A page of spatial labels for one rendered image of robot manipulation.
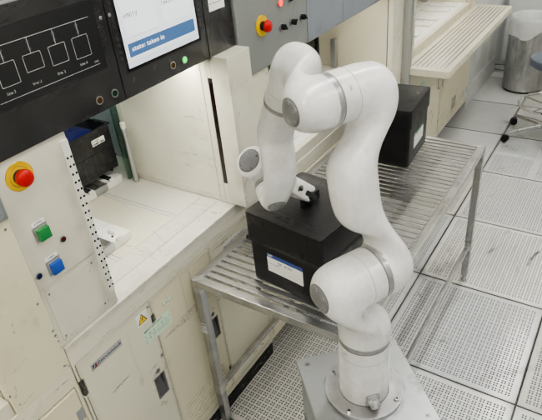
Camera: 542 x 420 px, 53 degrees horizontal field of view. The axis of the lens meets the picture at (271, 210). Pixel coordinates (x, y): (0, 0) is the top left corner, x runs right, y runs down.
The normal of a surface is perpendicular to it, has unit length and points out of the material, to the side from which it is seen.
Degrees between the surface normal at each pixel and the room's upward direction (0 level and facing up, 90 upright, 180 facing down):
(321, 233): 0
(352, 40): 90
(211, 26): 90
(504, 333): 0
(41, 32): 90
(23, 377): 90
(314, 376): 0
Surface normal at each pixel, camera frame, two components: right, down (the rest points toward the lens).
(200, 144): -0.54, 0.50
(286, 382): -0.09, -0.84
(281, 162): 0.32, 0.18
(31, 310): 0.84, 0.23
